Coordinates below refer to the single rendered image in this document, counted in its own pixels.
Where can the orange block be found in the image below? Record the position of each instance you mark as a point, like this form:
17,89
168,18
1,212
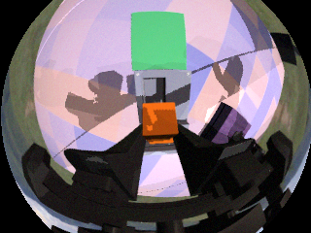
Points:
159,123

